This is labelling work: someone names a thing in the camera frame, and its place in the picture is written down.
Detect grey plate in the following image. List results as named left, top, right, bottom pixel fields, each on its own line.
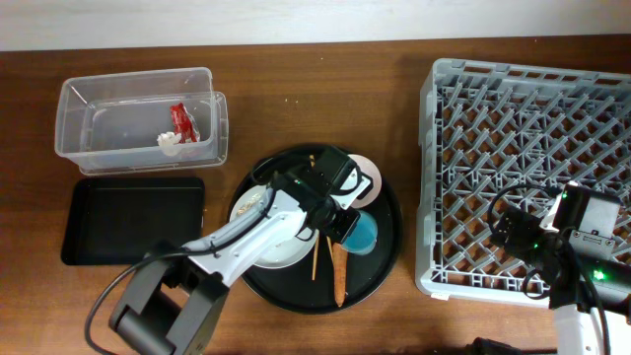
left=229, top=185, right=316, bottom=269

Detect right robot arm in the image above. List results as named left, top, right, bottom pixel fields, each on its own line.
left=487, top=181, right=630, bottom=354

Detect wooden chopstick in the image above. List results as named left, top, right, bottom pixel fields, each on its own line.
left=311, top=231, right=319, bottom=281
left=309, top=155, right=334, bottom=261

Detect clear plastic bin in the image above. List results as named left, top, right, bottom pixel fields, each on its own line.
left=54, top=67, right=229, bottom=176

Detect red snack wrapper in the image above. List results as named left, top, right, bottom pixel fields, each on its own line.
left=170, top=103, right=200, bottom=143

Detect black rectangular tray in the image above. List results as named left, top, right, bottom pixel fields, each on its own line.
left=60, top=177, right=205, bottom=265

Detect nut shell scraps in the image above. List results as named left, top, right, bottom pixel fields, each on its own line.
left=236, top=193, right=261, bottom=216

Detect blue plastic cup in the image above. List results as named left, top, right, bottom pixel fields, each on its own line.
left=341, top=211, right=379, bottom=255

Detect orange carrot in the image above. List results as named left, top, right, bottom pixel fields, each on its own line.
left=332, top=244, right=348, bottom=308

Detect pink bowl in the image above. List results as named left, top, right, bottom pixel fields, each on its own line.
left=349, top=154, right=383, bottom=209

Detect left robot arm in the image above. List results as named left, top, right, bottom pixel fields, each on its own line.
left=108, top=146, right=373, bottom=355

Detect grey dishwasher rack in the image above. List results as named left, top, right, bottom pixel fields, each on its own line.
left=415, top=59, right=630, bottom=308

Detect right wooden chopstick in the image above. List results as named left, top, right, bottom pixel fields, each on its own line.
left=309, top=155, right=334, bottom=261

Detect white tissue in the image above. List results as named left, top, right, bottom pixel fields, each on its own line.
left=157, top=131, right=181, bottom=157

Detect round black serving tray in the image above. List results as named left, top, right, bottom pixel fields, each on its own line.
left=230, top=144, right=402, bottom=314

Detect left wooden chopstick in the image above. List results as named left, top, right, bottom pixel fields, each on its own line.
left=311, top=231, right=319, bottom=281

